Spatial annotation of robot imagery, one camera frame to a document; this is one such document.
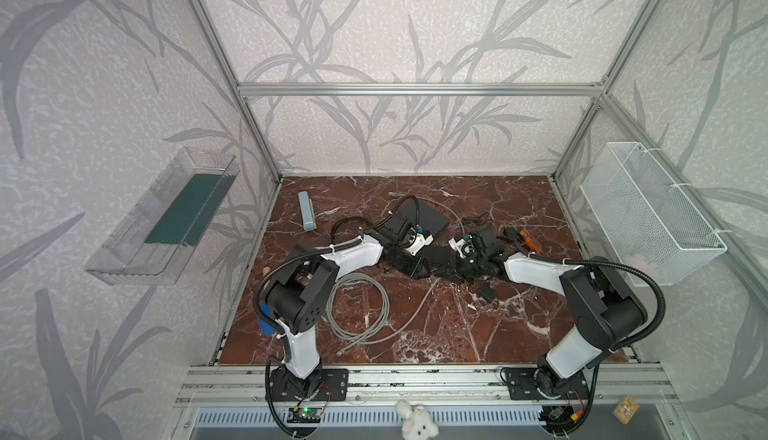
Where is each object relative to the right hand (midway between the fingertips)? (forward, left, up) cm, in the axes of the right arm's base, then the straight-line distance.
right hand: (436, 265), depth 89 cm
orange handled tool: (+11, -33, -6) cm, 36 cm away
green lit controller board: (-36, +34, -7) cm, 50 cm away
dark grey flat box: (+24, +3, -6) cm, 25 cm away
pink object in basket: (-7, -47, +15) cm, 50 cm away
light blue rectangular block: (+22, +44, -2) cm, 49 cm away
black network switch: (-2, -1, +8) cm, 9 cm away
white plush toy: (-38, +7, -1) cm, 38 cm away
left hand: (0, +2, 0) cm, 2 cm away
